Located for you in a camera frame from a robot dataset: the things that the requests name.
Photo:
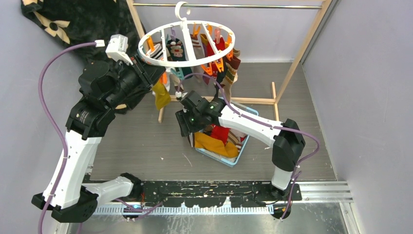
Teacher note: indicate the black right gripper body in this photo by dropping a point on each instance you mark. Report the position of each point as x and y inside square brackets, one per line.
[190, 122]

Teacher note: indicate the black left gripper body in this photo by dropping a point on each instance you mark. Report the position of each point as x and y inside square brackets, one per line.
[133, 76]

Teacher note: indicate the orange hanger clip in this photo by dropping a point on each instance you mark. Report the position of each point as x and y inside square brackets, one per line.
[213, 68]
[164, 78]

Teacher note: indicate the mustard yellow sock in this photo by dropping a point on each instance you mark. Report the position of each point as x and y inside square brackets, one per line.
[162, 96]

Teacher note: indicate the white round clip hanger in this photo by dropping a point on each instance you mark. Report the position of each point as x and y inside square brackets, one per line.
[213, 32]

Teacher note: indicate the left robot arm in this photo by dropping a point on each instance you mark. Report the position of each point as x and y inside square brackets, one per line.
[103, 87]

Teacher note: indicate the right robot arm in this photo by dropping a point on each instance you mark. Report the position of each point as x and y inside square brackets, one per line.
[284, 138]

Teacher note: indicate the teal hanger clip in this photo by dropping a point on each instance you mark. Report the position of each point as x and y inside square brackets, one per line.
[178, 72]

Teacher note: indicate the orange open hanger clip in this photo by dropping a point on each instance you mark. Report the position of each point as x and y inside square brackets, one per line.
[213, 68]

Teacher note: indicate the green monkey face sock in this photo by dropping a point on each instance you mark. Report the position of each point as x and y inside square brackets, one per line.
[176, 50]

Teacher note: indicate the black hanging sock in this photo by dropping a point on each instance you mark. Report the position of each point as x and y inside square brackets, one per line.
[220, 79]

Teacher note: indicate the light blue sock basket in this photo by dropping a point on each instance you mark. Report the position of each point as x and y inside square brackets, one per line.
[236, 137]

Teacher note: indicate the black floral fleece blanket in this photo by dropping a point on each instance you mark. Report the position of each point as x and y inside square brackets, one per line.
[72, 22]

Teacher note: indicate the brown striped hanging sock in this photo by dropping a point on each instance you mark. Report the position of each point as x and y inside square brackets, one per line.
[231, 67]

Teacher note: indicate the metal hanging rod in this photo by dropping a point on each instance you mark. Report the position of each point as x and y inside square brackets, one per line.
[298, 7]

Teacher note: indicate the red patterned hanging sock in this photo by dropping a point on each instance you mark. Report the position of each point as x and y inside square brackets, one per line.
[219, 45]

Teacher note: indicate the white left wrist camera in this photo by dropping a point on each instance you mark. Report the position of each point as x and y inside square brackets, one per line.
[115, 48]

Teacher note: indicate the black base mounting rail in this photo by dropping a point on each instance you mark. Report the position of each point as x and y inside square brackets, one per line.
[206, 194]

